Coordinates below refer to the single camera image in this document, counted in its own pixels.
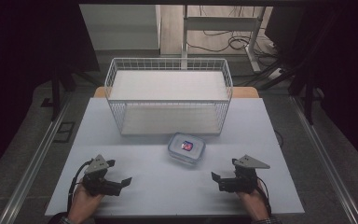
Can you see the metal floor rail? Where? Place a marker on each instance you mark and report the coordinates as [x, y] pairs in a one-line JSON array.
[[31, 166], [323, 161]]

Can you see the white cabinet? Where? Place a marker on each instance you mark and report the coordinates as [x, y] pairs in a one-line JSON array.
[[121, 28]]

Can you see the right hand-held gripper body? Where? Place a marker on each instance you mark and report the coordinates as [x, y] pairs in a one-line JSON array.
[[240, 182]]

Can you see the person's right hand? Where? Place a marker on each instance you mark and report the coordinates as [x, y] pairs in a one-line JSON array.
[[254, 202]]

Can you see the person's left hand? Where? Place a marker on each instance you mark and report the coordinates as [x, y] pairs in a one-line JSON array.
[[84, 202]]

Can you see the wooden board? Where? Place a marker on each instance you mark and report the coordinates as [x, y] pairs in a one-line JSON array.
[[245, 92]]

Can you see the clear plastic food container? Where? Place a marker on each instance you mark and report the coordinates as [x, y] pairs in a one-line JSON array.
[[186, 147]]

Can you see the white metal desk frame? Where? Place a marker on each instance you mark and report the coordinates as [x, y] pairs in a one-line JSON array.
[[222, 23]]

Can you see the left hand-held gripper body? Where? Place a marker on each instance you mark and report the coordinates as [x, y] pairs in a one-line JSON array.
[[98, 183]]

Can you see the white power strip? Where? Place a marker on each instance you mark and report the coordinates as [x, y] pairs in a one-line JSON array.
[[275, 73]]

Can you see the black metal stand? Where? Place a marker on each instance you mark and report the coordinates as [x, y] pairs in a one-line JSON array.
[[308, 93], [56, 90]]

